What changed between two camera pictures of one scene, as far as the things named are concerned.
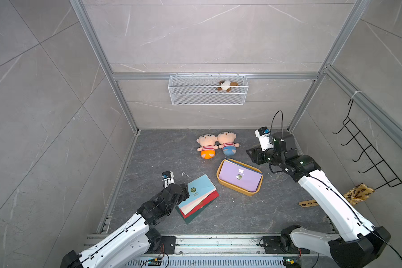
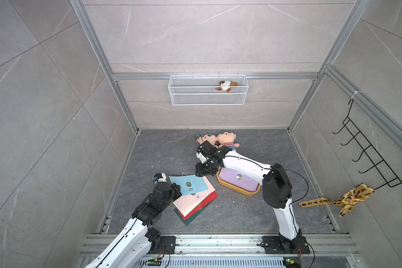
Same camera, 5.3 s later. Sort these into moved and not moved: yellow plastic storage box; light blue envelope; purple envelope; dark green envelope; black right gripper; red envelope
Moved: light blue envelope; black right gripper
Not moved: dark green envelope; red envelope; yellow plastic storage box; purple envelope
